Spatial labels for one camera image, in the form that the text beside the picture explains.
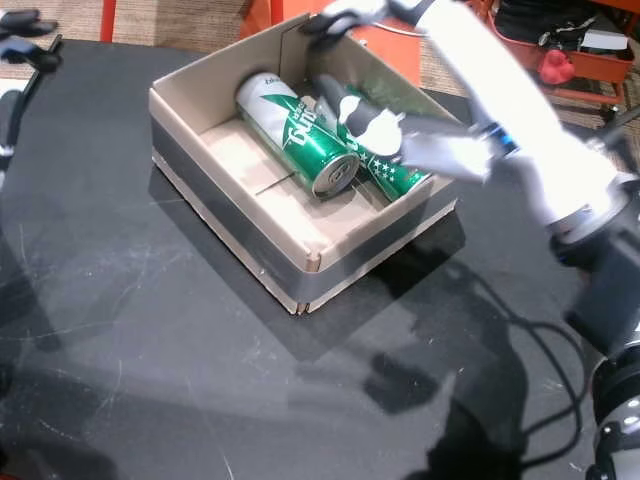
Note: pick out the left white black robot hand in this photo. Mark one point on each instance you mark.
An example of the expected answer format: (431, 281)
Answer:
(25, 47)

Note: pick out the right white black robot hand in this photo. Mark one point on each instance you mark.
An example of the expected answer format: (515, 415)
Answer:
(500, 85)

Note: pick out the green Chilsung cider can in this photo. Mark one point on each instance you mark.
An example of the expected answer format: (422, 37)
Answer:
(395, 172)
(295, 135)

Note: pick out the cardboard box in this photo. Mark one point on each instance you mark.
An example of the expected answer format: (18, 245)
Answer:
(240, 225)

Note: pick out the white box in cart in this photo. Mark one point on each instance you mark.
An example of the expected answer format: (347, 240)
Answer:
(605, 40)

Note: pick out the red rubber toy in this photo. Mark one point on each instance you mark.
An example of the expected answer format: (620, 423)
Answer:
(556, 67)

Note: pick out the black bag in cart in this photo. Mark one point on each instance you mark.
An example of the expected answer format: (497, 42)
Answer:
(540, 22)

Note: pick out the orange metal cart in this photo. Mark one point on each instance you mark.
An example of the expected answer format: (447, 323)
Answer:
(595, 65)

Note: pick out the orange metal post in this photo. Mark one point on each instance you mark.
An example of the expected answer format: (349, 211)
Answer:
(108, 20)

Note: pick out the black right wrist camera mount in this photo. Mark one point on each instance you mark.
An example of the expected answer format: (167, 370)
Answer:
(610, 300)

